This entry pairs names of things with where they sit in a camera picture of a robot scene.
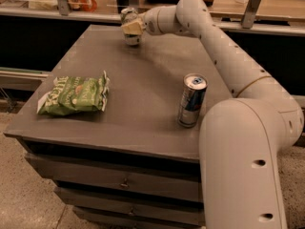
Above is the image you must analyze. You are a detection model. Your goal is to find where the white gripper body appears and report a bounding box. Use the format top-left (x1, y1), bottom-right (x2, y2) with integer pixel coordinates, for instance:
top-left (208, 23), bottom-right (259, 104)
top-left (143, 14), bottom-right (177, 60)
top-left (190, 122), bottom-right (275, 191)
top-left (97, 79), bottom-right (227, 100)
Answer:
top-left (143, 9), bottom-right (159, 35)

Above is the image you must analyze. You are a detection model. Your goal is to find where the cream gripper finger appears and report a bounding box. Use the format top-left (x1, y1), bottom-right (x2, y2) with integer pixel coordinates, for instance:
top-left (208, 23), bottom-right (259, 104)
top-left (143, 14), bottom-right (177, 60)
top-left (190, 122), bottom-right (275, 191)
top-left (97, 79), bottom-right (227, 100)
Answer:
top-left (121, 18), bottom-right (145, 35)

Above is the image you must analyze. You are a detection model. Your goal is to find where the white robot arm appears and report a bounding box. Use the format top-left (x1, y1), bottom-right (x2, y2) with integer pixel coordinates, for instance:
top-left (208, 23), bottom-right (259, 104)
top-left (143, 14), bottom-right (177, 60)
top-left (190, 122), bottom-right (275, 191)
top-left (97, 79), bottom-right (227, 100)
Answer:
top-left (122, 0), bottom-right (304, 229)

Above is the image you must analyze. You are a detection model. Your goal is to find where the silver blue energy drink can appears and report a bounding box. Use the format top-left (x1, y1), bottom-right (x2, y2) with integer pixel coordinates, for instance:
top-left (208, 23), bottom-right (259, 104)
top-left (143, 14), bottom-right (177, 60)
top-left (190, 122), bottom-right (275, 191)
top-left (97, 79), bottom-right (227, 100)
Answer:
top-left (178, 73), bottom-right (208, 128)

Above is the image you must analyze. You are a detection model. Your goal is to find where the green jalapeno chip bag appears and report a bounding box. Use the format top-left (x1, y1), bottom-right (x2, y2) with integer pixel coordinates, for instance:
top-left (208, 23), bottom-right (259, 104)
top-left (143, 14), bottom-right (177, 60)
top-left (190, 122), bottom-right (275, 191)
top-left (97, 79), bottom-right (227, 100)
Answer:
top-left (37, 72), bottom-right (110, 116)

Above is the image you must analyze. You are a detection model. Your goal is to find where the grey drawer cabinet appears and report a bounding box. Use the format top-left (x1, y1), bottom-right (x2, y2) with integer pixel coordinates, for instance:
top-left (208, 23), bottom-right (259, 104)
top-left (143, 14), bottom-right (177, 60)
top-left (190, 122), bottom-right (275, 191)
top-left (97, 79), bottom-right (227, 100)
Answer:
top-left (5, 26), bottom-right (230, 229)

